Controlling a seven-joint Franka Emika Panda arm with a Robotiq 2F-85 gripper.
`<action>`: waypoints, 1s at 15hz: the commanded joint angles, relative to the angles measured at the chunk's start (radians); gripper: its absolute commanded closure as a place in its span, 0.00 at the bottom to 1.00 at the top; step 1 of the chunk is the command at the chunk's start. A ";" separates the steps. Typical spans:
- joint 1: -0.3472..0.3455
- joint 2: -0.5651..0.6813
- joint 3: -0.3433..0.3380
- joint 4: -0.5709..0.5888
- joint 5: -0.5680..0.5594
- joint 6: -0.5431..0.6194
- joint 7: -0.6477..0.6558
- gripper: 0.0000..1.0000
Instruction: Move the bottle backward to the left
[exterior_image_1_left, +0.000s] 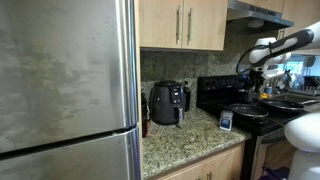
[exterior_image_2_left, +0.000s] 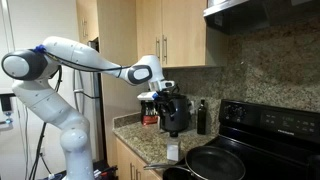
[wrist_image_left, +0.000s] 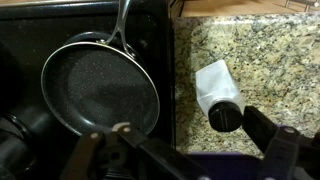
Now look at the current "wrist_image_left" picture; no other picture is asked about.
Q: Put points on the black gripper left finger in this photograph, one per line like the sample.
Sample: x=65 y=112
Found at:
x=127 y=148

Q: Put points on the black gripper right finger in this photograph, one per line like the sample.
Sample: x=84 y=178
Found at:
x=288 y=155

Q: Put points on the black nonstick frying pan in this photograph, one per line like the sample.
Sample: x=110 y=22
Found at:
x=91 y=86

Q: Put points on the black stove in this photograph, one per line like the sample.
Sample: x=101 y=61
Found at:
x=34 y=144

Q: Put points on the clear shaker with black cap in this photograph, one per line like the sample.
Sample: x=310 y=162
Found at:
x=219 y=97

